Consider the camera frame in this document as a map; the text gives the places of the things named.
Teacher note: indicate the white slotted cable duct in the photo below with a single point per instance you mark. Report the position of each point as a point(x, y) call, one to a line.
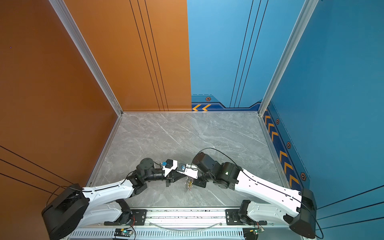
point(159, 234)

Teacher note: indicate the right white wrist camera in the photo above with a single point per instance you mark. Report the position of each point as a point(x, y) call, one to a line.
point(188, 170)

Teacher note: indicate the right green circuit board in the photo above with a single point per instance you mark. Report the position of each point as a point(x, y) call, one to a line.
point(252, 233)

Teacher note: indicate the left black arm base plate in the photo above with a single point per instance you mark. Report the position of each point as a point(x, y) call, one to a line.
point(131, 218)

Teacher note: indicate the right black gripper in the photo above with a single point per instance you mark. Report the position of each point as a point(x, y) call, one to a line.
point(199, 183)

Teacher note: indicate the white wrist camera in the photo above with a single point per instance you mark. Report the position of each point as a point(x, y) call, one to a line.
point(168, 166)
point(188, 170)

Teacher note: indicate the aluminium front rail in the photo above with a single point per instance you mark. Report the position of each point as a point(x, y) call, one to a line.
point(186, 217)

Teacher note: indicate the green circuit board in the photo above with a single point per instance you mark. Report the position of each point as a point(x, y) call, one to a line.
point(252, 233)
point(123, 233)

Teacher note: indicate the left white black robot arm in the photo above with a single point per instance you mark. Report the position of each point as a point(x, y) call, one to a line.
point(76, 206)

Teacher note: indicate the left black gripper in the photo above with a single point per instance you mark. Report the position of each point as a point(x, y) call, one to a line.
point(173, 178)

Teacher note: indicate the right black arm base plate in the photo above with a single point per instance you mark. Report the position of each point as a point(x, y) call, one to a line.
point(234, 218)

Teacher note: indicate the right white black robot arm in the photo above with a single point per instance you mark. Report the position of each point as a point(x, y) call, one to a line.
point(295, 208)

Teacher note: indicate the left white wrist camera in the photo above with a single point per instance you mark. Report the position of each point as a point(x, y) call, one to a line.
point(168, 166)

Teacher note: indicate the left green circuit board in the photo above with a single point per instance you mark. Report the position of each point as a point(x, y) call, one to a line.
point(123, 233)

